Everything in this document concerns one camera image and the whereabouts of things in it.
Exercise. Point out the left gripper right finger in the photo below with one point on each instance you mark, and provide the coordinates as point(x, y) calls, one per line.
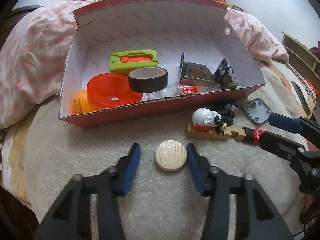
point(256, 215)

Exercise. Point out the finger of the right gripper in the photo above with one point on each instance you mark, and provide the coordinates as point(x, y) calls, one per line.
point(289, 150)
point(305, 127)

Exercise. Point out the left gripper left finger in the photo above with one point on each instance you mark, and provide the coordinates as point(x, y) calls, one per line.
point(69, 215)

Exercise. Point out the grey building plate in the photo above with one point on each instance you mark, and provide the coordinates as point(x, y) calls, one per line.
point(257, 110)

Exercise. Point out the red lighter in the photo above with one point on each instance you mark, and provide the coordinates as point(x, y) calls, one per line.
point(252, 135)

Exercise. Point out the wooden block piece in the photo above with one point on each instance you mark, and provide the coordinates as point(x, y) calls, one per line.
point(237, 133)

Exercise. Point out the dark patterned pouch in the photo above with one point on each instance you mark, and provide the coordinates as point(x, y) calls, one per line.
point(225, 77)

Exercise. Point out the round wooden chess piece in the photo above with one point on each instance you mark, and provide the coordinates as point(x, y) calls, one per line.
point(171, 155)

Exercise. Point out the white black robot figure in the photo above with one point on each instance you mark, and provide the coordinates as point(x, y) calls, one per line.
point(221, 116)

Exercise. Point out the orange ball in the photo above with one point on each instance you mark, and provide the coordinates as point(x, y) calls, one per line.
point(81, 104)

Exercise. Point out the red plastic cone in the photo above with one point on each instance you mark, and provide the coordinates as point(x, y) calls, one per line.
point(111, 90)

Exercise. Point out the black square case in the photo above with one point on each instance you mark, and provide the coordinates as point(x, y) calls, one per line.
point(195, 74)

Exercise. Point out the clear plastic bottle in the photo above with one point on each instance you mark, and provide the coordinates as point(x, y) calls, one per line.
point(179, 89)

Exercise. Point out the black tape roll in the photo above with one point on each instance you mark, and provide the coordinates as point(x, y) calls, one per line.
point(148, 79)

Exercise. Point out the green orange utility knife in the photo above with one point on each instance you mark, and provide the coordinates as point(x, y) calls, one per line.
point(123, 62)

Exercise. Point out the black remote control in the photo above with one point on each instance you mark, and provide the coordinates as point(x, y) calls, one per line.
point(301, 98)

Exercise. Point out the wooden shelf unit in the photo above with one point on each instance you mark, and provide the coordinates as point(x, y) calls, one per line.
point(301, 58)

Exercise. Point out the beige fleece blanket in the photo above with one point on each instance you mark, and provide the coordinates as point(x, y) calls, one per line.
point(160, 205)

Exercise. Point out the wooden side table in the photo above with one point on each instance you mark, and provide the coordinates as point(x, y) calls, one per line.
point(232, 6)

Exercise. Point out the red cardboard box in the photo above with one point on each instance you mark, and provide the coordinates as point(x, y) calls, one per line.
point(193, 29)

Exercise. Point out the pink checkered duvet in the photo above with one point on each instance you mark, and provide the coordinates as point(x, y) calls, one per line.
point(33, 58)

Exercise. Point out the dark wooden headboard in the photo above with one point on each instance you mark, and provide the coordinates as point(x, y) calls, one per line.
point(13, 18)

